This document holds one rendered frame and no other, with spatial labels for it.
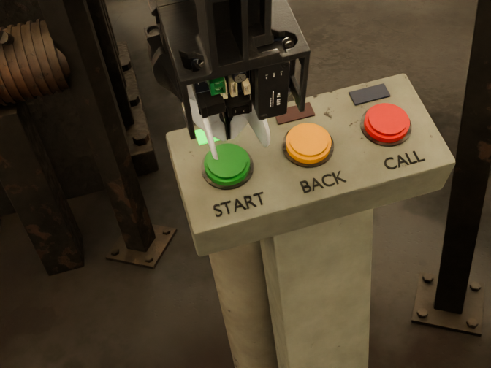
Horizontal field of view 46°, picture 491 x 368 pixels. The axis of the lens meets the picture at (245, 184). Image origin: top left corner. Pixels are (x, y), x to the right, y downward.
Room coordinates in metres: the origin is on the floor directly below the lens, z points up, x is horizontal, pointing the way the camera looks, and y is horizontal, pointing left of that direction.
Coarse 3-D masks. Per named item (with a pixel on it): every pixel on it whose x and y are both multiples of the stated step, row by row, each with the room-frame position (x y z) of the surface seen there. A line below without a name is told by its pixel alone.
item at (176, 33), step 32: (160, 0) 0.32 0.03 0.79; (192, 0) 0.32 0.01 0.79; (224, 0) 0.25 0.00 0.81; (256, 0) 0.29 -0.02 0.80; (160, 32) 0.33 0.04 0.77; (192, 32) 0.29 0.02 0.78; (224, 32) 0.29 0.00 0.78; (256, 32) 0.28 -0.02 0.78; (288, 32) 0.29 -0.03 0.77; (192, 64) 0.28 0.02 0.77; (224, 64) 0.27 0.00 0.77; (256, 64) 0.27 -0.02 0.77; (288, 64) 0.28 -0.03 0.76; (224, 96) 0.29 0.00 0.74; (256, 96) 0.29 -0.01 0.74; (192, 128) 0.28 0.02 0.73
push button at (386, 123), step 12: (372, 108) 0.44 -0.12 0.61; (384, 108) 0.44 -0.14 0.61; (396, 108) 0.43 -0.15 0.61; (372, 120) 0.42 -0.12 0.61; (384, 120) 0.42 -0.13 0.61; (396, 120) 0.42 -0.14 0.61; (408, 120) 0.42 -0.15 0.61; (372, 132) 0.42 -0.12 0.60; (384, 132) 0.41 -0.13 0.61; (396, 132) 0.41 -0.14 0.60
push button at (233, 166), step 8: (224, 144) 0.42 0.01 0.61; (232, 144) 0.42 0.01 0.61; (208, 152) 0.41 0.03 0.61; (224, 152) 0.41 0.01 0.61; (232, 152) 0.41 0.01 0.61; (240, 152) 0.41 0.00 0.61; (208, 160) 0.40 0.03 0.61; (216, 160) 0.40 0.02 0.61; (224, 160) 0.40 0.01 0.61; (232, 160) 0.40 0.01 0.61; (240, 160) 0.40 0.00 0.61; (248, 160) 0.40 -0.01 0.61; (208, 168) 0.40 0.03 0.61; (216, 168) 0.39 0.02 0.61; (224, 168) 0.39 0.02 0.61; (232, 168) 0.39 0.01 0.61; (240, 168) 0.39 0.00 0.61; (248, 168) 0.39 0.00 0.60; (208, 176) 0.39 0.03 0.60; (216, 176) 0.39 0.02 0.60; (224, 176) 0.39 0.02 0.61; (232, 176) 0.38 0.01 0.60; (240, 176) 0.39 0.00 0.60; (224, 184) 0.38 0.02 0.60; (232, 184) 0.38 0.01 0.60
